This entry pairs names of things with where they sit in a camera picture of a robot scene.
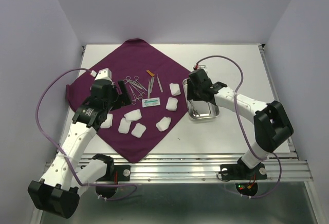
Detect curved white handle tweezers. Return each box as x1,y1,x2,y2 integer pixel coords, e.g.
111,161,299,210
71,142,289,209
189,100,199,116

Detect suture packet white green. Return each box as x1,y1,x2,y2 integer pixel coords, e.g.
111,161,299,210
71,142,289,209
141,98,160,108

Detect curved tip tweezers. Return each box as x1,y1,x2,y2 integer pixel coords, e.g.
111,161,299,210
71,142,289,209
147,80,151,99

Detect straight serrated tweezers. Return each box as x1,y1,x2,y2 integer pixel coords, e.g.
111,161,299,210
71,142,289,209
156,75,163,93

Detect scalpel with orange cover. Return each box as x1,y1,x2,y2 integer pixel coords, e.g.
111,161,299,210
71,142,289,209
146,70,155,93

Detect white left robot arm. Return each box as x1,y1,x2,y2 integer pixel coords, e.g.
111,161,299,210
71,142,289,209
27,78,131,219

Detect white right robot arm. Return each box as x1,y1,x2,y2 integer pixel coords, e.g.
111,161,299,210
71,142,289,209
187,69,294,178

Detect surgical scissors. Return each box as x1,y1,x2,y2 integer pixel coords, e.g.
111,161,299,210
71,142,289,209
124,76,147,91

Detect hemostat forceps lower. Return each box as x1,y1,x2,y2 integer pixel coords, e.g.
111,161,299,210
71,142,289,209
129,86,138,105

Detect gauze pad top right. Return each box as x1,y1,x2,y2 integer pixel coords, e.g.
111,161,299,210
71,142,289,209
169,83,181,96

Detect gauze pad far left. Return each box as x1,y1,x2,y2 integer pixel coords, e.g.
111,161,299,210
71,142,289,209
100,114,113,129

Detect gauze pad centre large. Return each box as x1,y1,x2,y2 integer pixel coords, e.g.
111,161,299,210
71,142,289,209
124,109,142,122

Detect steel tray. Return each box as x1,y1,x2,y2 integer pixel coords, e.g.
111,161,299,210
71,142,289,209
182,79,220,121

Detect hemostat forceps upper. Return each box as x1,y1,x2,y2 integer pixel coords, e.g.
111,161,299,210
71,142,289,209
134,76,148,91

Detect gauze pad middle right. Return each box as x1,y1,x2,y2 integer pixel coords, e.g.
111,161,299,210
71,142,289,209
166,97,178,111

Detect gauze pad lower left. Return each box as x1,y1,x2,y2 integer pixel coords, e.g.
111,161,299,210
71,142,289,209
118,118,131,134

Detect purple cloth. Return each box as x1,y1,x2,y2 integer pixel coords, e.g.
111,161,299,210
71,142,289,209
65,38,192,164

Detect gauze pad bottom centre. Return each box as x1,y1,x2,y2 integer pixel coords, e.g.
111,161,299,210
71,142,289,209
131,123,147,138

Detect gauze pad bottom right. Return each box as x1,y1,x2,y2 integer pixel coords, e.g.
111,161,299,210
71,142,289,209
156,117,171,132

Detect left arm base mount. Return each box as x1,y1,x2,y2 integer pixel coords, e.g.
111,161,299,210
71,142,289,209
86,154,131,200

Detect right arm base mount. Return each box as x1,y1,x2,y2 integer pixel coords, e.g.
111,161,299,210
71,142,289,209
216,158,268,198

